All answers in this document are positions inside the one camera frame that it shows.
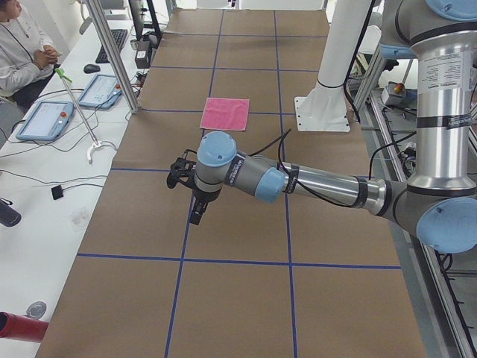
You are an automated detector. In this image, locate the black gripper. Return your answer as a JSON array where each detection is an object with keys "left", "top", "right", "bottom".
[{"left": 189, "top": 188, "right": 221, "bottom": 225}]

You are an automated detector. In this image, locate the pink towel with grey edging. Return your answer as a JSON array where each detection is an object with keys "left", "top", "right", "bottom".
[{"left": 200, "top": 98, "right": 250, "bottom": 131}]

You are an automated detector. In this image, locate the small black square device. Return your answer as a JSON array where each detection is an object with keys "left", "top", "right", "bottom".
[{"left": 51, "top": 184, "right": 64, "bottom": 201}]

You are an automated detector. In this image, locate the far blue teach pendant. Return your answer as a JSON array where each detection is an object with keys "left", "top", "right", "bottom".
[{"left": 78, "top": 74, "right": 122, "bottom": 110}]

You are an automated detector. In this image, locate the blue teach pendant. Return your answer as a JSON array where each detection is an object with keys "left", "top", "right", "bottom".
[
  {"left": 78, "top": 74, "right": 122, "bottom": 110},
  {"left": 16, "top": 101, "right": 75, "bottom": 141}
]

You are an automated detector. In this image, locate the black power adapter box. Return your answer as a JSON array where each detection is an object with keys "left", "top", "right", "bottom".
[{"left": 135, "top": 41, "right": 151, "bottom": 69}]

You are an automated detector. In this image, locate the near blue teach pendant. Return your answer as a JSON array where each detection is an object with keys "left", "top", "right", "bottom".
[{"left": 16, "top": 101, "right": 75, "bottom": 141}]

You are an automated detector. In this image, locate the black computer mouse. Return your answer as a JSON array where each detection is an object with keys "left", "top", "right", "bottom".
[{"left": 83, "top": 63, "right": 101, "bottom": 74}]

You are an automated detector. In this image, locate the black cylinder object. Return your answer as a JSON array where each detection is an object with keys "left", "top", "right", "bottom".
[{"left": 0, "top": 198, "right": 22, "bottom": 227}]

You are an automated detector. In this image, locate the computer monitor stand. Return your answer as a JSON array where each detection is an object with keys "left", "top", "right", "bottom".
[{"left": 128, "top": 0, "right": 162, "bottom": 43}]

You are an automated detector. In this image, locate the black keyboard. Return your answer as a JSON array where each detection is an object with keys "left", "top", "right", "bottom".
[{"left": 95, "top": 28, "right": 129, "bottom": 64}]

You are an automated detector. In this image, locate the round metal desk grommet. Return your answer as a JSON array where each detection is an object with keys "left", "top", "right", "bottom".
[{"left": 25, "top": 301, "right": 47, "bottom": 320}]

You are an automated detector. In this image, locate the reacher grabber stick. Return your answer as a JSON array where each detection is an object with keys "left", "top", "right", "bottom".
[{"left": 54, "top": 67, "right": 117, "bottom": 164}]

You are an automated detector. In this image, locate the red cylinder object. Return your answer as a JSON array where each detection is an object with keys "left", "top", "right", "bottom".
[{"left": 0, "top": 312, "right": 49, "bottom": 343}]

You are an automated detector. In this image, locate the emergency stop button box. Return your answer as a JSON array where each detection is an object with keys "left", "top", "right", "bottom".
[{"left": 381, "top": 81, "right": 406, "bottom": 107}]

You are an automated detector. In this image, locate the person in white sweater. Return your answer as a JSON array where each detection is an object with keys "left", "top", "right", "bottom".
[{"left": 1, "top": 0, "right": 59, "bottom": 110}]

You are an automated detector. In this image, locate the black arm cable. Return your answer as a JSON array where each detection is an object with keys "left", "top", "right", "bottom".
[{"left": 247, "top": 128, "right": 373, "bottom": 208}]

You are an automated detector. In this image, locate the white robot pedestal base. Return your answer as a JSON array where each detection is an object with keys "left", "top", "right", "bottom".
[{"left": 294, "top": 0, "right": 374, "bottom": 133}]

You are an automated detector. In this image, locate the aluminium frame post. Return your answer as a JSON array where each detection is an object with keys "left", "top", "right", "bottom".
[{"left": 83, "top": 0, "right": 139, "bottom": 114}]

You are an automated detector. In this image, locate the aluminium table frame rail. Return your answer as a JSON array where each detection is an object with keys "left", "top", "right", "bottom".
[{"left": 357, "top": 37, "right": 477, "bottom": 358}]

